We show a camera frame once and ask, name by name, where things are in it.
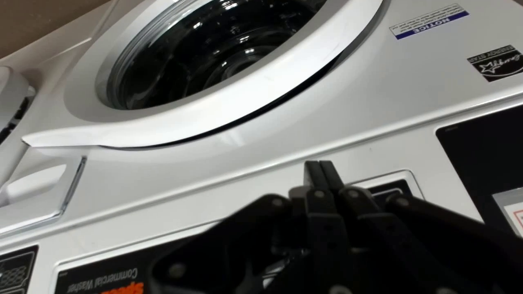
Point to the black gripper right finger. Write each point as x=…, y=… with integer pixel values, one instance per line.
x=415, y=239

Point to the white washer with 7 sign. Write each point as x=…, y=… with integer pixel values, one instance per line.
x=382, y=98

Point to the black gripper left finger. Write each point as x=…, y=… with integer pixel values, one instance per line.
x=321, y=239

